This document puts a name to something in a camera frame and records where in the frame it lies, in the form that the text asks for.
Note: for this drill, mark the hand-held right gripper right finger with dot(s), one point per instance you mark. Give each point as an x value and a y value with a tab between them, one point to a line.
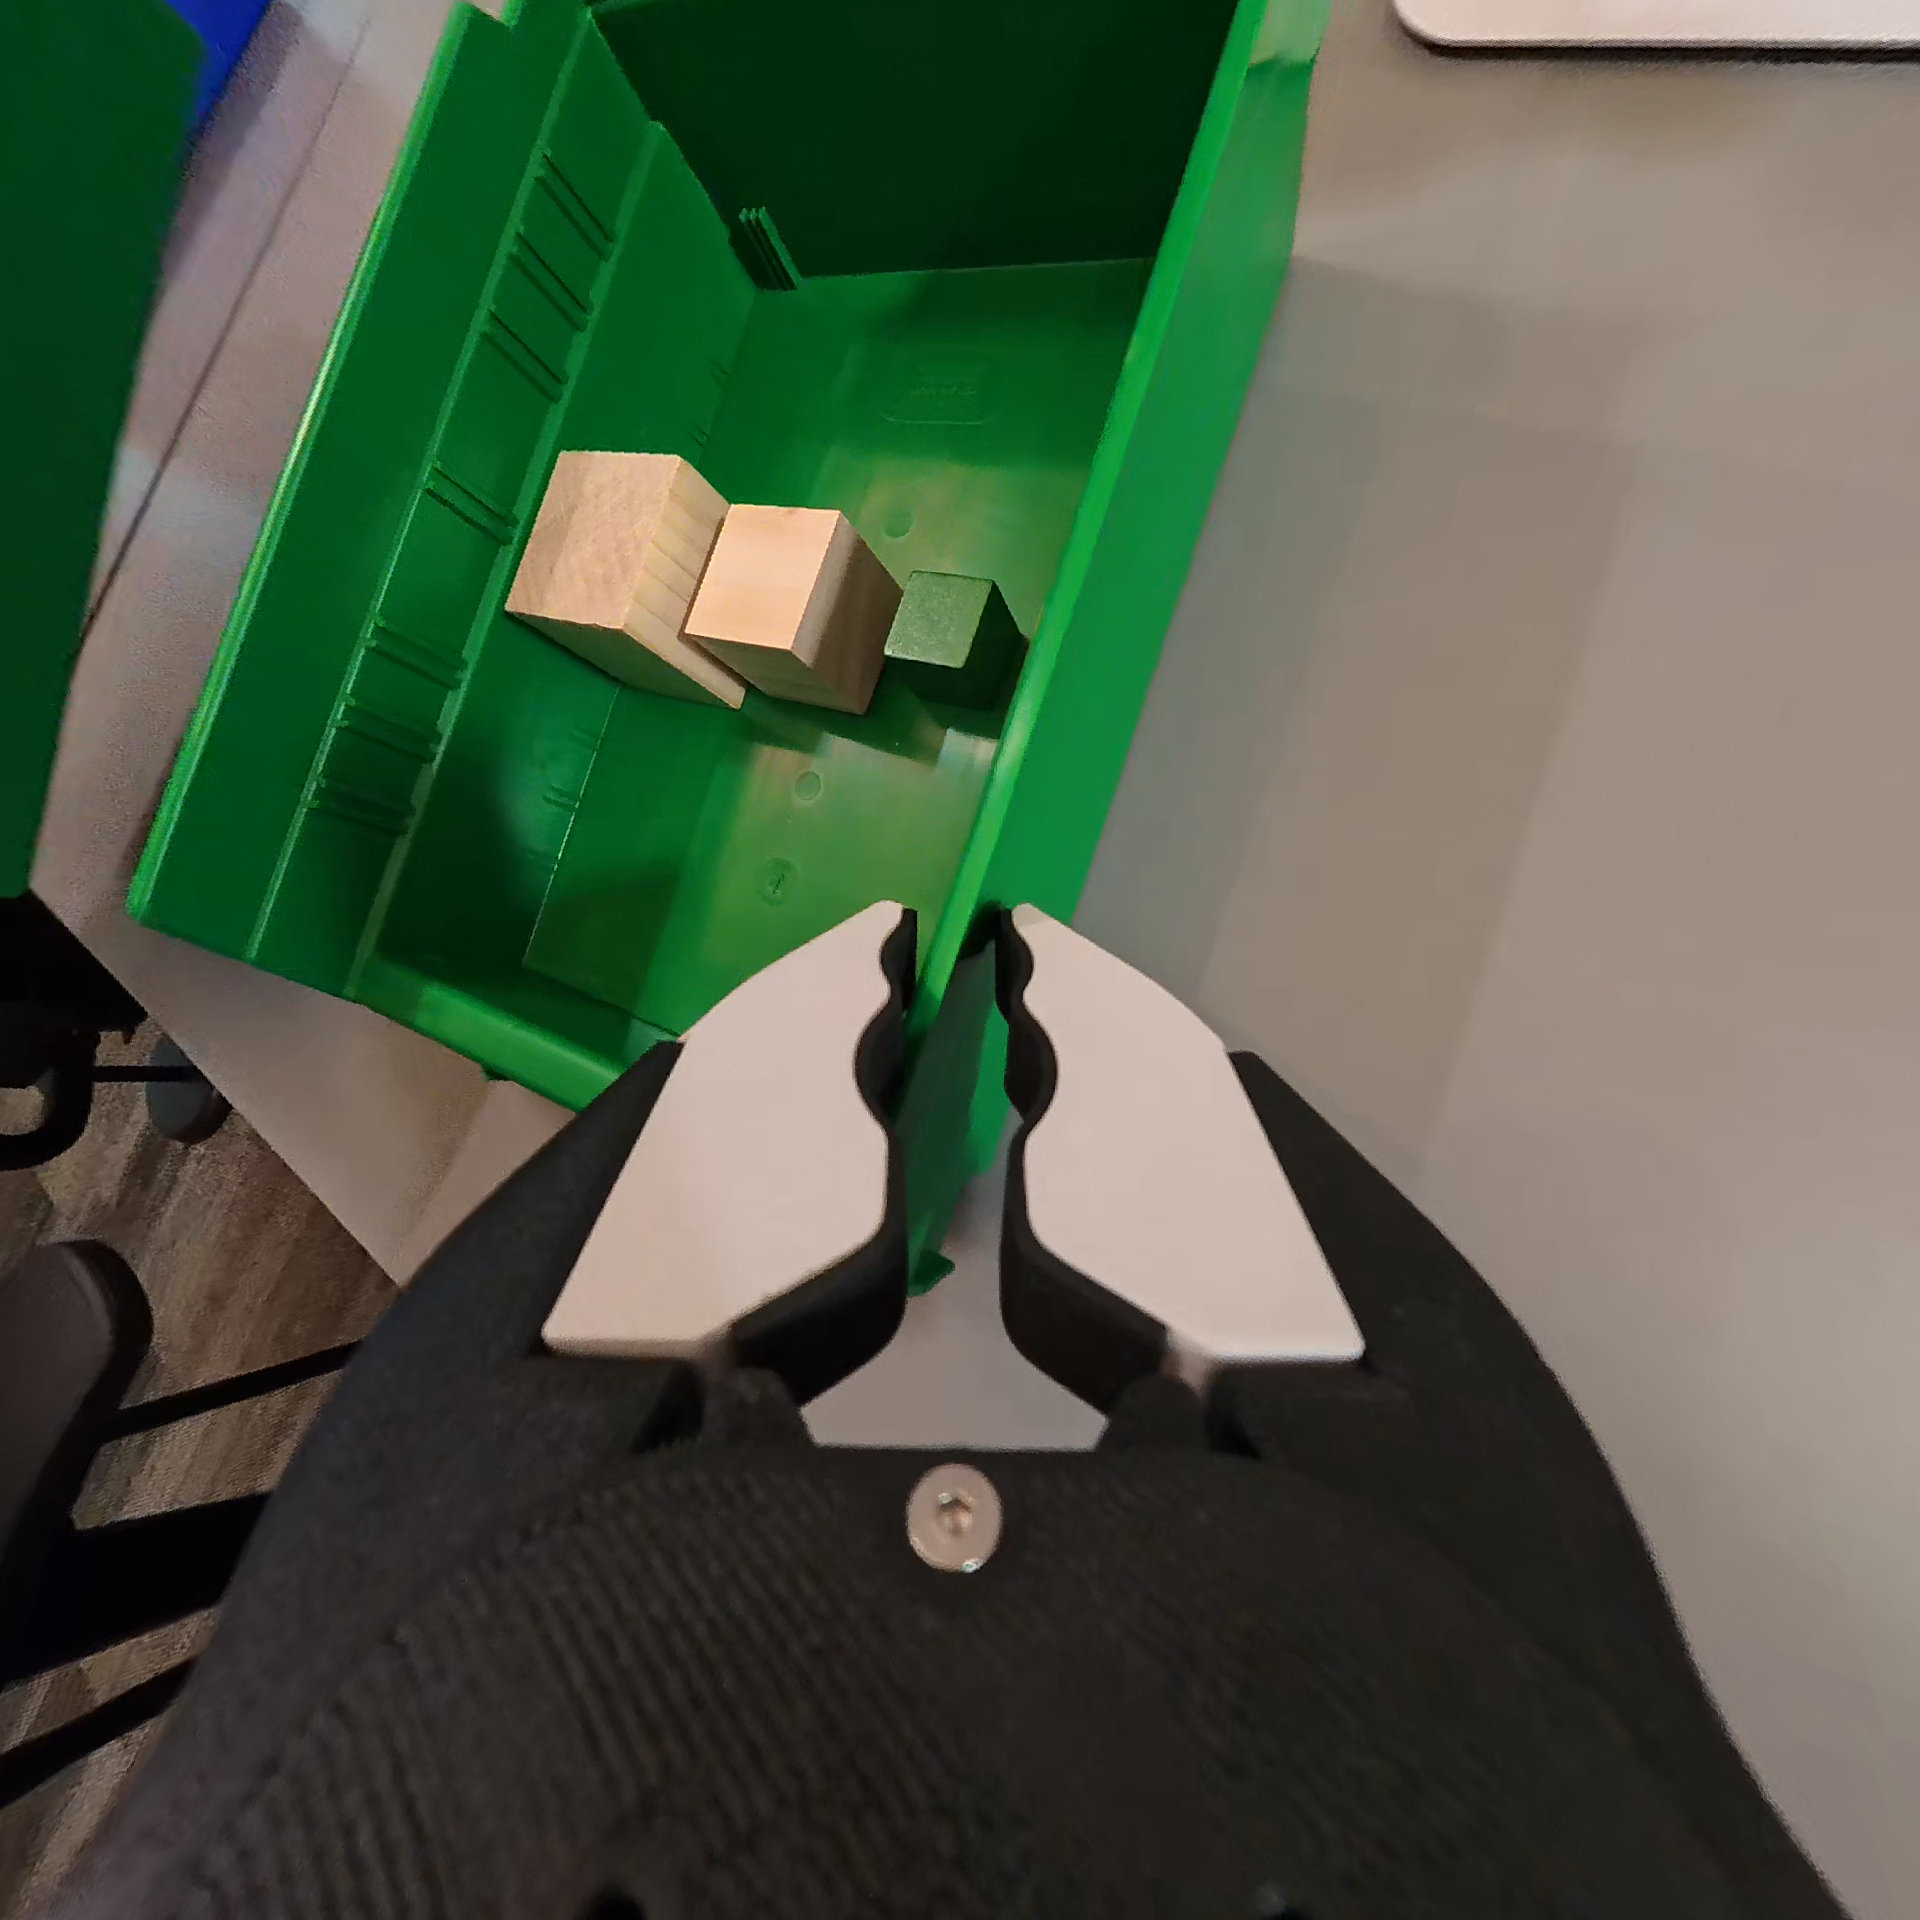
1170	1186

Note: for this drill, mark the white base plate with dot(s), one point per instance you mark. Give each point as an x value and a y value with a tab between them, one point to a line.
1649	17

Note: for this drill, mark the grey desk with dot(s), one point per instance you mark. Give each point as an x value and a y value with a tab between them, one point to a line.
1577	750

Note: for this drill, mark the black office chair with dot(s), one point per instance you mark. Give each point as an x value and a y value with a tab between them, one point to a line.
188	1107
58	1350

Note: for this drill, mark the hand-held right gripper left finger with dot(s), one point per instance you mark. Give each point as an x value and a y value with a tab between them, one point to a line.
720	1186

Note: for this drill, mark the large wooden cube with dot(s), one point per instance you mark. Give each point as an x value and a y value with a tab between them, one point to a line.
598	541

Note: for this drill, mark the small wooden cube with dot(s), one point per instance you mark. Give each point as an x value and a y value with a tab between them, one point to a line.
764	592

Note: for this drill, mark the green plastic bin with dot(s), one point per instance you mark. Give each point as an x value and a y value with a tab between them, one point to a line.
73	375
900	451

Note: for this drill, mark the blue plastic bin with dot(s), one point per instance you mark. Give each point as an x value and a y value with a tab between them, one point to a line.
224	45

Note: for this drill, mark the green cube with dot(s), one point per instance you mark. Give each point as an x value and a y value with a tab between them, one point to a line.
939	617

